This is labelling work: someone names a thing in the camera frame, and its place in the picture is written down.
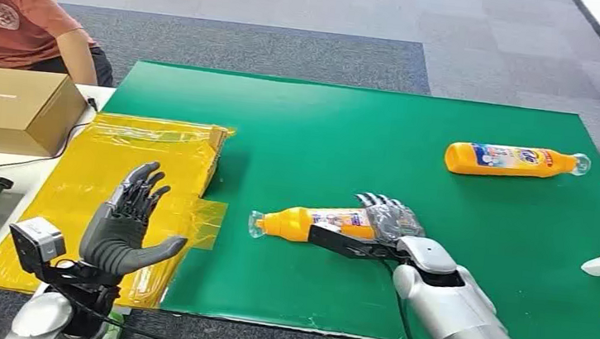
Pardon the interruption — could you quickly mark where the box wrapped in yellow film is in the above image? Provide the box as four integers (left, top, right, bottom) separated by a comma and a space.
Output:
0, 102, 238, 317

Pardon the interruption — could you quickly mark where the orange bottle with clear cap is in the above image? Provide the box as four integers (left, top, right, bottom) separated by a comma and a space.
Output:
246, 198, 385, 252
442, 139, 594, 189

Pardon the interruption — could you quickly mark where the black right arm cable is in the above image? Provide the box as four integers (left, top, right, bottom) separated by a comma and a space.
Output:
376, 257, 450, 339

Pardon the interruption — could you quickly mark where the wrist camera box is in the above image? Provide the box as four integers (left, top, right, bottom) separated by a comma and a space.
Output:
4, 214, 70, 279
306, 222, 400, 265

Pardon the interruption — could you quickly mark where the thin black table cable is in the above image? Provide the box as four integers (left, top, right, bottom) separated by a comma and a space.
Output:
0, 88, 101, 184

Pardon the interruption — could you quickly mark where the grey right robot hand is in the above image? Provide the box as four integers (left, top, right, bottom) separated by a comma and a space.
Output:
350, 191, 431, 247

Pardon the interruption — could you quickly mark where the green table mat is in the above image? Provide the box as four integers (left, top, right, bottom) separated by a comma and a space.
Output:
81, 57, 600, 339

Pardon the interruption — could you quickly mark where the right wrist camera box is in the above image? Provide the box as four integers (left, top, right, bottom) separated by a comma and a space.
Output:
306, 222, 400, 265

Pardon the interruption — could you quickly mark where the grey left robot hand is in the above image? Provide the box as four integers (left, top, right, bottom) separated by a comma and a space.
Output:
75, 155, 196, 284

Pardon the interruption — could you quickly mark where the brown cardboard box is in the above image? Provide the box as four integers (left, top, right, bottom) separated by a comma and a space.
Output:
0, 68, 92, 163

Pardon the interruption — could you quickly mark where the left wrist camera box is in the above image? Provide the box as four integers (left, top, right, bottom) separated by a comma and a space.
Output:
4, 214, 70, 279

